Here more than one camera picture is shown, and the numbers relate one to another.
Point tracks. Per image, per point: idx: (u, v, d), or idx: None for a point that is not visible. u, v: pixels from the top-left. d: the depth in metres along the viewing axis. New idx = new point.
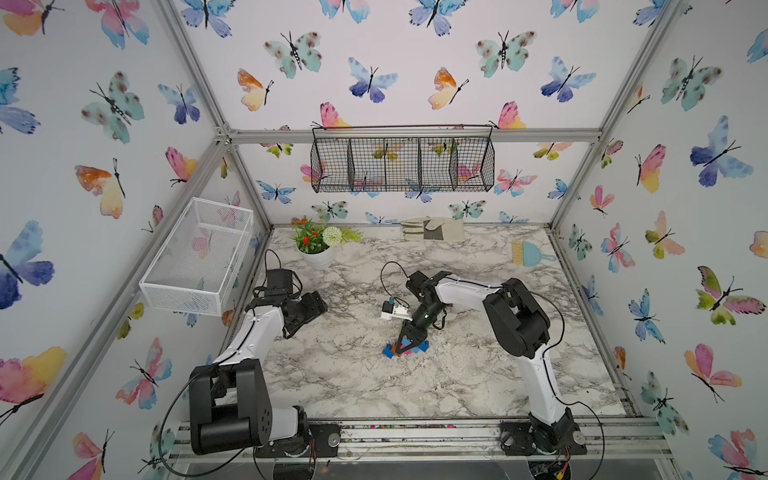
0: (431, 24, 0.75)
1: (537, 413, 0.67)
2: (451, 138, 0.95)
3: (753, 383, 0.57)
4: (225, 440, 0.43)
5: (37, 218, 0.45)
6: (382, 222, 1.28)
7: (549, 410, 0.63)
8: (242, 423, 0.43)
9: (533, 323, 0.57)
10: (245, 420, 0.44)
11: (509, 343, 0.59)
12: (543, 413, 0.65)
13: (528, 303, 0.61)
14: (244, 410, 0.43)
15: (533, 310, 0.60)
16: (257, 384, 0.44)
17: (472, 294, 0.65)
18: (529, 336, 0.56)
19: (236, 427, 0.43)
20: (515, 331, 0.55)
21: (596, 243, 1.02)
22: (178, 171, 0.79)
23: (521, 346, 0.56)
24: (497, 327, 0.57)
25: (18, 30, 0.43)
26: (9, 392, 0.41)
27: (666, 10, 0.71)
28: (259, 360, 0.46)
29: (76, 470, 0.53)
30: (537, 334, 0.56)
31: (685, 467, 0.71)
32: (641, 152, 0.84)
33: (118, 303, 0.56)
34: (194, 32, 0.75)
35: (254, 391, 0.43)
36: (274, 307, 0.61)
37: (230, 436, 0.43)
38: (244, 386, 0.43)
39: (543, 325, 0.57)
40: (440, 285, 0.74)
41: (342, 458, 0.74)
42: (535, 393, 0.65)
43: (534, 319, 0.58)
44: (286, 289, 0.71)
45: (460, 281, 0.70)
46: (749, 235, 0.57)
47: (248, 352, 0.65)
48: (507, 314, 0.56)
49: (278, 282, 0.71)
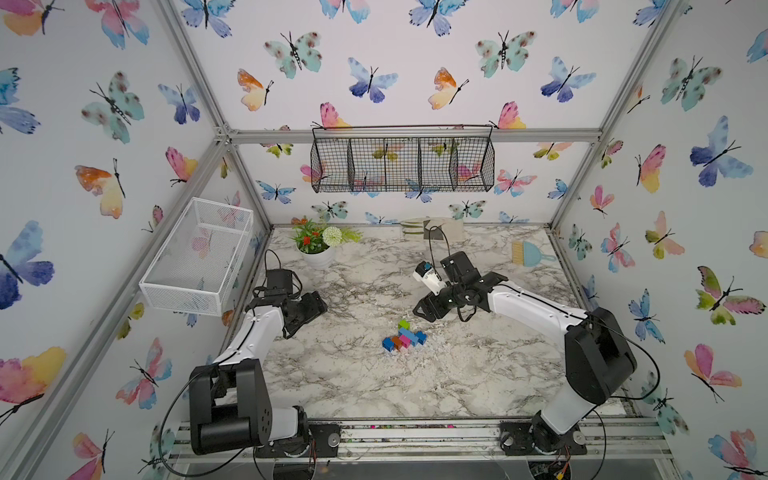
0: (431, 24, 0.75)
1: (552, 417, 0.64)
2: (451, 138, 0.95)
3: (752, 383, 0.58)
4: (225, 441, 0.43)
5: (37, 218, 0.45)
6: (382, 222, 1.28)
7: (566, 424, 0.61)
8: (242, 423, 0.43)
9: (619, 366, 0.47)
10: (245, 419, 0.43)
11: (587, 386, 0.48)
12: (557, 422, 0.63)
13: (618, 341, 0.49)
14: (244, 411, 0.43)
15: (622, 352, 0.48)
16: (258, 383, 0.45)
17: (543, 316, 0.53)
18: (614, 383, 0.46)
19: (236, 426, 0.43)
20: (601, 377, 0.45)
21: (596, 243, 1.02)
22: (178, 171, 0.79)
23: (604, 394, 0.46)
24: (575, 365, 0.48)
25: (18, 30, 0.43)
26: (9, 392, 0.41)
27: (666, 10, 0.71)
28: (259, 360, 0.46)
29: (76, 470, 0.53)
30: (621, 379, 0.46)
31: (685, 467, 0.71)
32: (641, 152, 0.84)
33: (118, 303, 0.56)
34: (194, 32, 0.75)
35: (254, 391, 0.43)
36: (274, 307, 0.61)
37: (232, 435, 0.43)
38: (244, 386, 0.43)
39: (631, 370, 0.47)
40: (499, 296, 0.61)
41: (342, 459, 0.74)
42: (558, 405, 0.61)
43: (621, 361, 0.47)
44: (286, 289, 0.71)
45: (522, 295, 0.58)
46: (749, 234, 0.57)
47: (249, 351, 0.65)
48: (594, 356, 0.45)
49: (278, 282, 0.71)
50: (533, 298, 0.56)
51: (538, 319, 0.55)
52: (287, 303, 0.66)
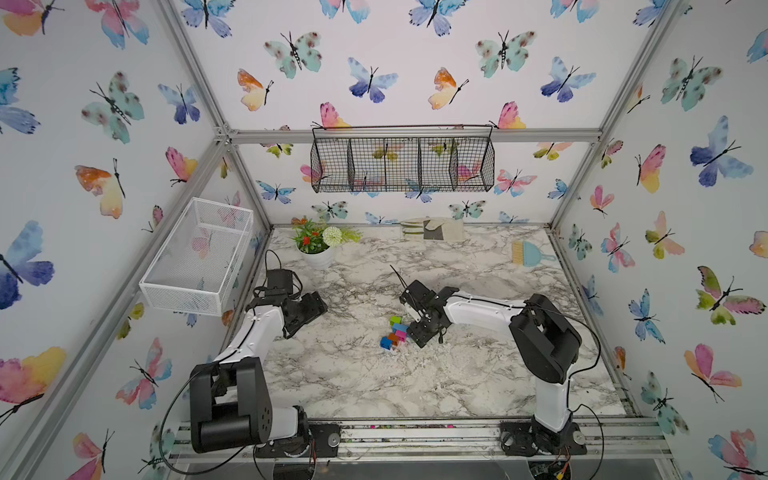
0: (431, 24, 0.75)
1: (546, 419, 0.64)
2: (451, 138, 0.95)
3: (752, 383, 0.58)
4: (225, 438, 0.43)
5: (37, 218, 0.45)
6: (382, 222, 1.28)
7: (558, 419, 0.61)
8: (242, 421, 0.44)
9: (565, 344, 0.51)
10: (245, 417, 0.43)
11: (540, 368, 0.52)
12: (552, 421, 0.63)
13: (557, 322, 0.55)
14: (244, 409, 0.43)
15: (563, 329, 0.53)
16: (259, 381, 0.45)
17: (491, 315, 0.58)
18: (563, 359, 0.49)
19: (237, 425, 0.43)
20: (549, 357, 0.49)
21: (596, 243, 1.02)
22: (178, 171, 0.79)
23: (557, 372, 0.49)
24: (525, 353, 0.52)
25: (18, 31, 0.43)
26: (9, 392, 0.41)
27: (666, 10, 0.71)
28: (259, 359, 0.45)
29: (76, 470, 0.53)
30: (569, 355, 0.50)
31: (685, 467, 0.71)
32: (641, 152, 0.84)
33: (118, 302, 0.56)
34: (194, 32, 0.75)
35: (255, 389, 0.44)
36: (274, 307, 0.61)
37: (232, 433, 0.43)
38: (244, 384, 0.44)
39: (575, 345, 0.51)
40: (451, 306, 0.65)
41: (343, 458, 0.74)
42: (543, 400, 0.62)
43: (565, 338, 0.52)
44: (286, 289, 0.71)
45: (472, 300, 0.63)
46: (749, 235, 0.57)
47: (250, 350, 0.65)
48: (539, 340, 0.49)
49: (278, 282, 0.71)
50: (477, 300, 0.62)
51: (486, 318, 0.60)
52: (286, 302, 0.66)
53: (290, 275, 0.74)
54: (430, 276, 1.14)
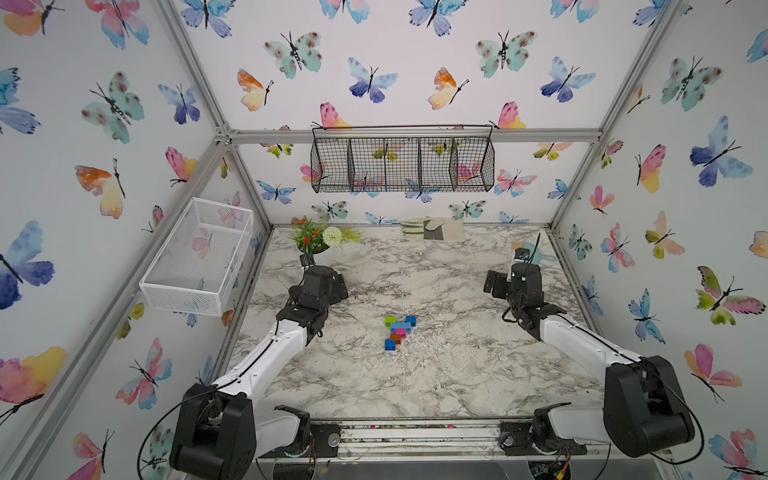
0: (431, 24, 0.75)
1: (559, 421, 0.63)
2: (451, 139, 0.95)
3: (752, 383, 0.58)
4: (197, 470, 0.42)
5: (37, 218, 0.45)
6: (382, 222, 1.28)
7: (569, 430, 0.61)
8: (215, 459, 0.42)
9: (669, 425, 0.42)
10: (219, 457, 0.41)
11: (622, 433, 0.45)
12: (560, 426, 0.63)
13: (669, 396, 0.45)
14: (220, 451, 0.41)
15: (676, 411, 0.44)
16: (243, 425, 0.42)
17: (587, 348, 0.53)
18: (658, 439, 0.41)
19: (210, 461, 0.41)
20: (640, 427, 0.42)
21: (596, 243, 1.02)
22: (178, 171, 0.79)
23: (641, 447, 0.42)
24: (611, 407, 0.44)
25: (18, 30, 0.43)
26: (9, 392, 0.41)
27: (666, 10, 0.71)
28: (252, 399, 0.46)
29: (76, 470, 0.53)
30: (668, 439, 0.41)
31: (685, 467, 0.71)
32: (641, 152, 0.84)
33: (117, 302, 0.56)
34: (194, 32, 0.75)
35: (234, 432, 0.41)
36: (300, 329, 0.58)
37: (204, 467, 0.41)
38: (227, 422, 0.41)
39: (682, 438, 0.42)
40: (548, 324, 0.61)
41: (343, 458, 0.74)
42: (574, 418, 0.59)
43: (671, 421, 0.43)
44: (320, 298, 0.65)
45: (575, 328, 0.57)
46: (749, 234, 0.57)
47: (252, 379, 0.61)
48: (637, 402, 0.42)
49: (314, 289, 0.65)
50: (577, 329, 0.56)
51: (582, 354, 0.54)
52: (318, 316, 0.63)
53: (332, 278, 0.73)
54: (430, 276, 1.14)
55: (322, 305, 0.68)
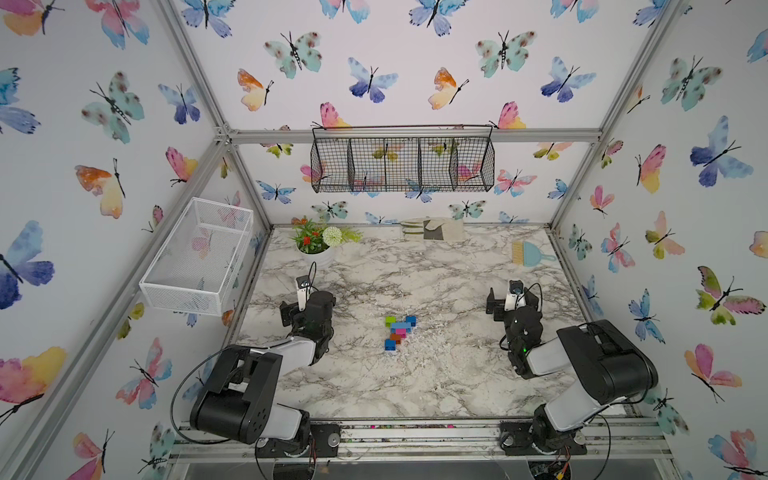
0: (431, 24, 0.75)
1: (556, 413, 0.64)
2: (451, 139, 0.95)
3: (752, 383, 0.58)
4: (216, 425, 0.44)
5: (37, 218, 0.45)
6: (382, 222, 1.28)
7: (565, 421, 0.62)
8: (237, 415, 0.44)
9: (624, 356, 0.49)
10: (240, 416, 0.44)
11: (593, 386, 0.49)
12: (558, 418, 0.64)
13: (620, 342, 0.51)
14: (250, 393, 0.45)
15: (625, 347, 0.50)
16: (272, 377, 0.48)
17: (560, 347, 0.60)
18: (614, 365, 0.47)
19: (231, 417, 0.44)
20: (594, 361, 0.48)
21: (596, 243, 1.02)
22: (178, 171, 0.79)
23: (607, 382, 0.46)
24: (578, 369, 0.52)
25: (18, 30, 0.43)
26: (9, 392, 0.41)
27: (666, 10, 0.71)
28: (282, 357, 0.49)
29: (76, 470, 0.53)
30: (627, 365, 0.47)
31: (685, 467, 0.71)
32: (641, 152, 0.84)
33: (117, 302, 0.56)
34: (194, 32, 0.75)
35: (265, 382, 0.46)
36: (312, 342, 0.66)
37: (224, 423, 0.43)
38: (260, 373, 0.47)
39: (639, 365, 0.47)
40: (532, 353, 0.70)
41: (342, 459, 0.74)
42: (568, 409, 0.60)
43: (626, 355, 0.49)
44: (323, 322, 0.72)
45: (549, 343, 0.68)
46: (749, 235, 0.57)
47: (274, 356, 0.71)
48: (583, 346, 0.50)
49: (317, 314, 0.71)
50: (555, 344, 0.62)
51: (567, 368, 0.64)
52: (325, 336, 0.72)
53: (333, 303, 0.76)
54: (430, 276, 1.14)
55: (326, 329, 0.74)
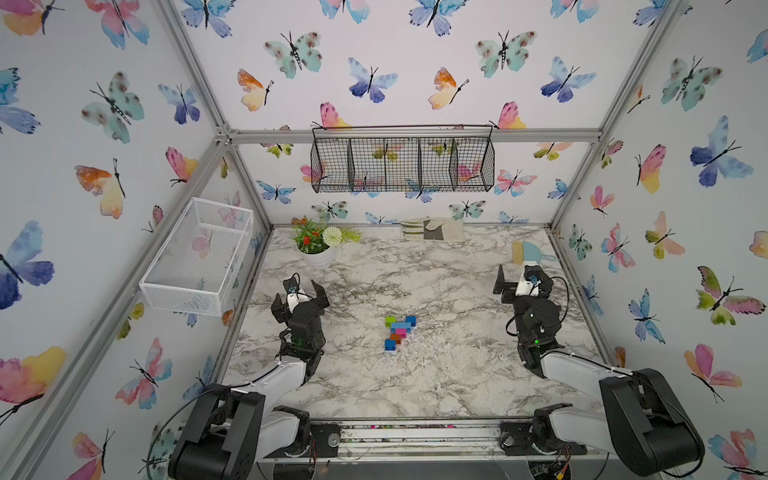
0: (431, 24, 0.75)
1: (561, 424, 0.63)
2: (451, 138, 0.95)
3: (752, 383, 0.58)
4: (198, 475, 0.41)
5: (37, 218, 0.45)
6: (382, 222, 1.28)
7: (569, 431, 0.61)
8: (217, 464, 0.41)
9: (674, 434, 0.42)
10: (220, 464, 0.41)
11: (629, 452, 0.44)
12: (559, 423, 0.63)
13: (668, 409, 0.46)
14: (229, 442, 0.42)
15: (676, 420, 0.44)
16: (254, 422, 0.45)
17: (587, 372, 0.54)
18: (663, 447, 0.41)
19: (212, 466, 0.41)
20: (643, 433, 0.42)
21: (596, 243, 1.02)
22: (178, 171, 0.79)
23: (651, 462, 0.41)
24: (614, 424, 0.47)
25: (18, 30, 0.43)
26: (9, 392, 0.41)
27: (666, 10, 0.71)
28: (263, 396, 0.46)
29: (76, 470, 0.53)
30: (675, 448, 0.41)
31: (685, 467, 0.71)
32: (641, 152, 0.84)
33: (117, 303, 0.56)
34: (194, 32, 0.75)
35: (246, 429, 0.43)
36: (301, 363, 0.63)
37: (206, 473, 0.41)
38: (240, 418, 0.44)
39: (687, 449, 0.41)
40: (548, 357, 0.64)
41: (343, 458, 0.74)
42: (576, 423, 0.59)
43: (676, 431, 0.42)
44: (313, 339, 0.68)
45: (574, 357, 0.59)
46: (749, 235, 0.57)
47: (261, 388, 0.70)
48: (632, 409, 0.43)
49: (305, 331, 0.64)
50: (585, 370, 0.54)
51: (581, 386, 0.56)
52: (316, 351, 0.70)
53: (317, 318, 0.67)
54: (430, 276, 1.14)
55: (316, 345, 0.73)
